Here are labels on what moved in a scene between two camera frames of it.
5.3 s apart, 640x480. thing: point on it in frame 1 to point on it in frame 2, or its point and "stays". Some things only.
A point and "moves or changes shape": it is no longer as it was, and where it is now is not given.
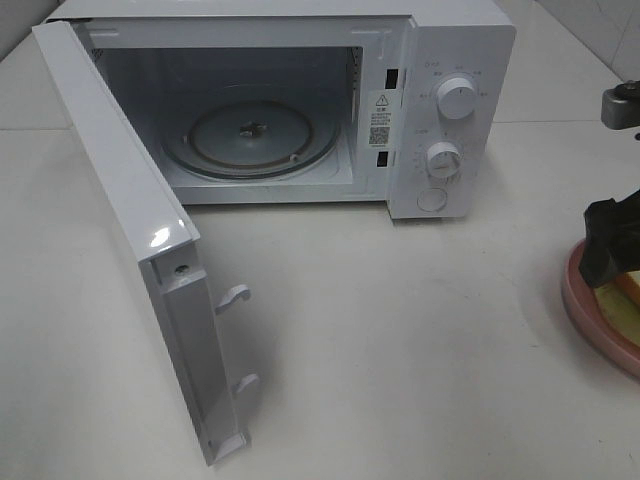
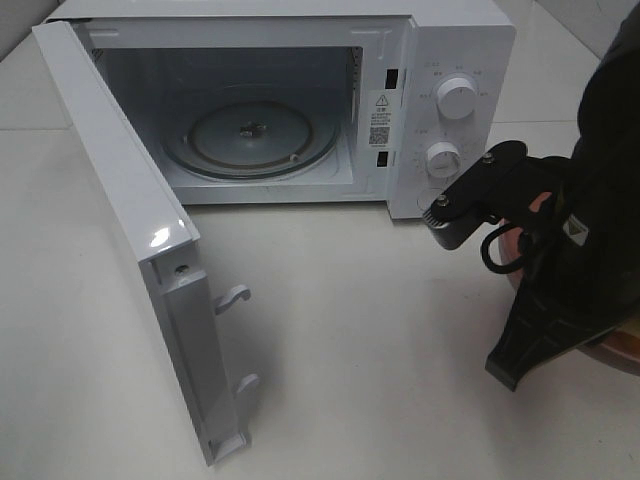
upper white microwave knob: x=456 y=98 stays
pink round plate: x=580 y=299 moves or changes shape
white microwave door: x=162 y=227 stays
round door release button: x=432 y=199 stays
